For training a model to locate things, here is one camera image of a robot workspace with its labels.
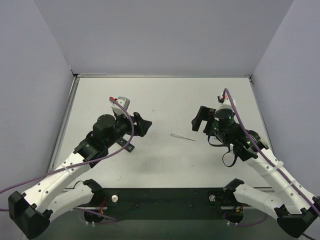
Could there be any black remote control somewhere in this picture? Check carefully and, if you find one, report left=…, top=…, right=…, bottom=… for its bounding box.
left=117, top=138, right=135, bottom=153

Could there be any purple cable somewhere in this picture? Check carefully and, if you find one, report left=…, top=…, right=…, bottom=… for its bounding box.
left=0, top=98, right=137, bottom=212
left=223, top=87, right=320, bottom=240

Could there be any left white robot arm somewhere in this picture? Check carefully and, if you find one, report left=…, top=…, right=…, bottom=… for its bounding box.
left=8, top=112, right=152, bottom=240

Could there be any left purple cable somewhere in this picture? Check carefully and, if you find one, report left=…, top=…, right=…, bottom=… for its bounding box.
left=0, top=98, right=137, bottom=212

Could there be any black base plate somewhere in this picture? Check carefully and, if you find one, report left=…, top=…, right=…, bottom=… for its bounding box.
left=83, top=187, right=242, bottom=221

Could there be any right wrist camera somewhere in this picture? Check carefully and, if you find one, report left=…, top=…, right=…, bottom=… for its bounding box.
left=217, top=93, right=237, bottom=111

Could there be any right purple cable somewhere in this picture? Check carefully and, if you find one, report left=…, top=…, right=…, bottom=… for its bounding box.
left=223, top=87, right=320, bottom=240

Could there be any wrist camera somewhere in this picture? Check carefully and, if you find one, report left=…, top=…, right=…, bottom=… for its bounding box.
left=109, top=96, right=131, bottom=112
left=217, top=93, right=237, bottom=111

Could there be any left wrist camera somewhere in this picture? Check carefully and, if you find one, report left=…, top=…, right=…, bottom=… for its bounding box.
left=109, top=96, right=131, bottom=112

